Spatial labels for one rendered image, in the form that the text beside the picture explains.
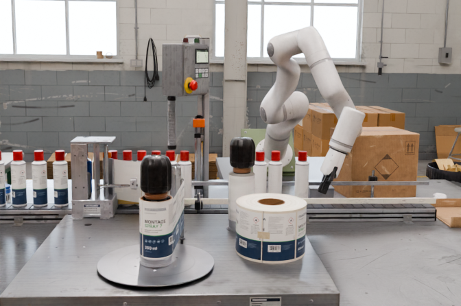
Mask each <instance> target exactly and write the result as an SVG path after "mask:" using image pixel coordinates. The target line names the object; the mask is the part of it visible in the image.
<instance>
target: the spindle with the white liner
mask: <svg viewBox="0 0 461 306"><path fill-rule="evenodd" d="M254 164H255V143H254V141H253V139H252V138H249V137H235V138H233V139H232V140H231V142H230V165H231V167H233V170H232V171H231V172H229V174H228V226H227V229H228V230H230V231H233V232H236V200H237V199H238V198H240V197H242V196H246V195H250V194H255V173H254V172H252V171H251V167H253V166H254Z"/></svg>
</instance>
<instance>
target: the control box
mask: <svg viewBox="0 0 461 306"><path fill-rule="evenodd" d="M196 49H209V46H208V45H203V44H184V43H163V44H162V87H163V95H165V96H176V97H186V96H193V95H206V94H207V93H208V92H209V78H197V79H195V68H209V63H208V64H196ZM192 80H195V81H196V82H197V83H198V88H197V89H196V91H192V90H191V89H189V88H188V83H189V82H191V81H192Z"/></svg>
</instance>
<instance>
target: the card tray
mask: <svg viewBox="0 0 461 306"><path fill-rule="evenodd" d="M431 205H432V206H433V207H435V208H436V209H437V213H436V218H438V219H439V220H440V221H441V222H443V223H445V224H446V225H447V226H449V227H450V228H461V198H437V199H436V203H435V204H431Z"/></svg>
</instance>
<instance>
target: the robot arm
mask: <svg viewBox="0 0 461 306"><path fill-rule="evenodd" d="M266 50H267V54H268V56H269V58H270V59H271V61H272V62H273V63H274V64H276V65H277V74H276V82H275V83H274V86H273V87H272V88H271V89H270V91H269V92H268V94H267V95H266V96H265V98H264V99H263V101H262V103H261V106H260V116H261V118H262V120H263V121H264V122H265V123H267V129H266V133H265V139H264V140H262V141H261V142H259V144H258V145H257V148H256V151H264V152H265V160H264V161H265V162H266V163H267V167H268V165H269V164H268V163H269V162H270V161H271V152H272V151H280V152H281V153H280V162H282V164H283V167H285V166H286V165H288V164H289V162H290V161H291V159H292V149H291V147H290V145H289V144H288V143H289V138H290V134H291V131H292V129H293V128H294V127H295V126H296V125H297V124H298V123H299V122H300V121H301V120H302V119H303V118H304V117H305V115H306V114H307V111H308V109H309V101H308V98H307V97H306V95H305V94H304V93H301V92H298V91H295V89H296V87H297V85H298V81H299V77H300V66H299V64H298V63H297V62H296V61H295V60H294V59H292V58H291V57H293V56H296V55H298V54H304V56H305V59H306V61H307V64H308V65H309V68H310V71H311V73H312V76H313V77H314V80H315V82H316V84H317V86H318V89H319V91H320V93H321V95H322V97H323V98H324V100H325V101H326V102H327V103H328V105H330V107H331V109H332V110H333V112H334V113H335V116H336V117H337V119H338V123H337V126H336V127H335V130H334V133H333V136H332V137H331V140H330V142H329V145H331V146H329V148H330V149H329V151H328V152H327V155H326V156H325V159H324V161H323V163H322V166H321V168H320V171H321V172H322V173H323V177H322V181H321V183H320V185H319V188H318V192H320V193H323V194H326V193H327V191H328V188H329V185H330V184H331V182H332V181H333V179H334V178H337V177H338V175H339V173H340V170H341V168H342V164H343V162H344V158H345V156H346V155H348V153H347V152H351V149H352V147H353V144H354V142H355V140H356V138H357V137H358V136H360V134H361V133H362V122H363V120H364V117H365V114H364V113H363V112H361V111H359V110H356V108H355V106H354V104H353V101H352V100H351V98H350V96H349V95H348V93H347V92H346V90H345V88H344V87H343V85H342V82H341V80H340V77H339V75H338V72H337V70H336V68H335V65H334V63H333V61H332V59H331V56H330V54H329V51H328V49H327V46H326V45H325V43H324V40H323V38H322V37H321V35H320V34H319V32H318V30H317V29H316V28H315V27H314V26H308V27H304V28H301V29H298V30H294V31H290V32H286V33H283V34H279V35H277V36H274V37H272V38H271V39H270V40H269V41H268V44H267V47H266ZM294 91H295V92H294Z"/></svg>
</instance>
